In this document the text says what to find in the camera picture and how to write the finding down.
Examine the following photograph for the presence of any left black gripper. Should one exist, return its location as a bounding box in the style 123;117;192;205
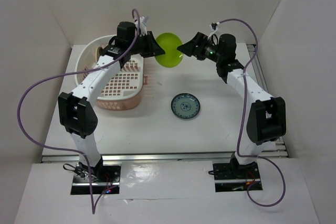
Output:
127;30;164;58

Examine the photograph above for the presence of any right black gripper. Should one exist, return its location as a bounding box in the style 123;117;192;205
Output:
177;32;223;63

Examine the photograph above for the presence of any green plate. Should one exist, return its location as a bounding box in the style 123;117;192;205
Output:
155;33;183;68

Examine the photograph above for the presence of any cream plate with dark patch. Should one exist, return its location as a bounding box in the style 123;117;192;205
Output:
96;47;103;61

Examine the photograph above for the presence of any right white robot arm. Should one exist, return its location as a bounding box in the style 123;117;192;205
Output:
177;33;286;179

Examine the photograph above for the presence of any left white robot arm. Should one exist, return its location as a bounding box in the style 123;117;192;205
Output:
58;17;165;182

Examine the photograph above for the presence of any white pink dish rack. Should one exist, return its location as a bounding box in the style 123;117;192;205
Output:
72;35;146;111

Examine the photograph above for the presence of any blue white patterned plate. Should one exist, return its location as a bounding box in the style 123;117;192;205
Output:
170;93;201;120

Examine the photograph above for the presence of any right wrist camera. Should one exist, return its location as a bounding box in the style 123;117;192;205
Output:
208;22;220;39

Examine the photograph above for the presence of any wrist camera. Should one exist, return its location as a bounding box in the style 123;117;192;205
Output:
208;22;220;39
138;16;149;36

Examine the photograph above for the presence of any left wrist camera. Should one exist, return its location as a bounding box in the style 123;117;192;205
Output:
138;16;149;36

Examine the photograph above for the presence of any aluminium rail frame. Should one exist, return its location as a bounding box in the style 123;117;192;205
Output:
40;42;289;163

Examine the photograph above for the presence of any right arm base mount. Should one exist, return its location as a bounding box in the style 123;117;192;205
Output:
208;162;263;193

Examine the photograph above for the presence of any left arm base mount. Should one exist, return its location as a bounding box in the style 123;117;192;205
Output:
63;163;121;195

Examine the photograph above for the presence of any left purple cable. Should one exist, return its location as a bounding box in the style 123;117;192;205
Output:
17;8;144;214

